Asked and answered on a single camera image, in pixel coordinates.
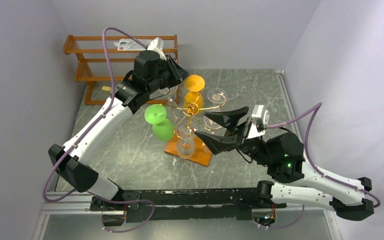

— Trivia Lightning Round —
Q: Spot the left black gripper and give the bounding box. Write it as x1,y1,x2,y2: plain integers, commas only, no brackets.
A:
150,56,193,96

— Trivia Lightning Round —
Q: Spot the orange plastic wine glass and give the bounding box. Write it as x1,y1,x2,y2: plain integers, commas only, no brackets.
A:
184,74,206,109

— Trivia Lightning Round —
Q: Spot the clear wine glass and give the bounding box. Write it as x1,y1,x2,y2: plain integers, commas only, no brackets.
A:
203,116,222,131
176,126,196,160
207,87,228,107
164,86,178,102

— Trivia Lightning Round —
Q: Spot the green plastic wine glass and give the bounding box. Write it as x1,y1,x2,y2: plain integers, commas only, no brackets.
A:
144,104,175,142

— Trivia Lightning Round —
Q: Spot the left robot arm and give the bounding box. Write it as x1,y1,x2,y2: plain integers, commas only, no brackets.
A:
48,50,189,210

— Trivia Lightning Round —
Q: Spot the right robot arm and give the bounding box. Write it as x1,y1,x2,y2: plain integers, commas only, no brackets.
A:
195,104,381,221

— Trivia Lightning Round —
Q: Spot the packaged item top shelf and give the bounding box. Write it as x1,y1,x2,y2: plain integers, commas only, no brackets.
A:
113,38,153,51

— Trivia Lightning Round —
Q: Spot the yellow pink eraser stick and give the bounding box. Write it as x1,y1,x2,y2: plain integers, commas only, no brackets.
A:
101,86,112,92

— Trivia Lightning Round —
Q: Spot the wooden two-tier shelf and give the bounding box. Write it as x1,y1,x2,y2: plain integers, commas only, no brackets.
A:
63,34,181,106

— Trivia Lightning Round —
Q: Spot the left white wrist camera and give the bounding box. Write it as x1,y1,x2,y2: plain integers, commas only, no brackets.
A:
146,37,167,61

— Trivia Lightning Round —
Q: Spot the gold wire wine glass rack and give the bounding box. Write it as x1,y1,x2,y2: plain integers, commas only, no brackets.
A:
164,87,228,167

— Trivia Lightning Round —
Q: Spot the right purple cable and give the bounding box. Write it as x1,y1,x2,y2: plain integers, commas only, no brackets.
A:
266,101,382,231

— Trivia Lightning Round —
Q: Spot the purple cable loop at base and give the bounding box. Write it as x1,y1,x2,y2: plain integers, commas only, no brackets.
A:
92,198,156,234

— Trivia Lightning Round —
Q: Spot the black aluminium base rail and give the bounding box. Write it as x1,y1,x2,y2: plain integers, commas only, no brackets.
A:
39,187,332,224

